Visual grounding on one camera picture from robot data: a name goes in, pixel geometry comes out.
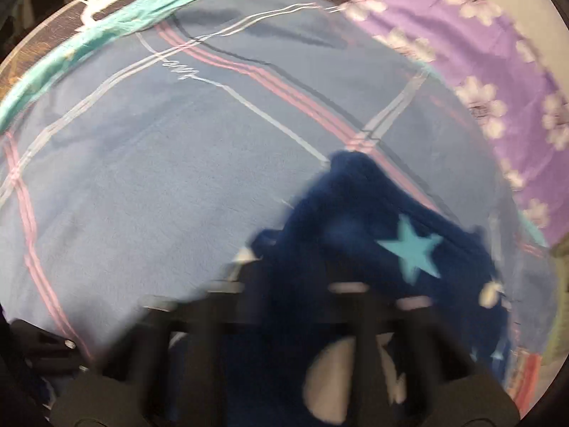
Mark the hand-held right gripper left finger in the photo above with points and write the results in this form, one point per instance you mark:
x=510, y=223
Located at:
x=213, y=320

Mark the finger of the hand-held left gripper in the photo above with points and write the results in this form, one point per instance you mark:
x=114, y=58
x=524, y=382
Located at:
x=49, y=347

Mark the navy star fleece pajama top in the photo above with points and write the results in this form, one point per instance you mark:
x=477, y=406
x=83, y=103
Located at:
x=355, y=231

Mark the teal printed bedsheet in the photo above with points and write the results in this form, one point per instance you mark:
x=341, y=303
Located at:
x=133, y=9

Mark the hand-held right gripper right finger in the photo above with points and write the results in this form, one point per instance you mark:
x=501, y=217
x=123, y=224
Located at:
x=369, y=320

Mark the green pillow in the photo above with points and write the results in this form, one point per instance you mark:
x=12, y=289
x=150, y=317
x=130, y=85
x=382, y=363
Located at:
x=551, y=320

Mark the coral folded garment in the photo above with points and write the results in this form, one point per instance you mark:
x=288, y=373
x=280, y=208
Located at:
x=529, y=378

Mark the purple floral bedsheet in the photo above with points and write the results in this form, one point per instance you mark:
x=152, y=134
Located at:
x=444, y=53

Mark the blue plaid blanket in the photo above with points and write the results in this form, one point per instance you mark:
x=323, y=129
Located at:
x=155, y=164

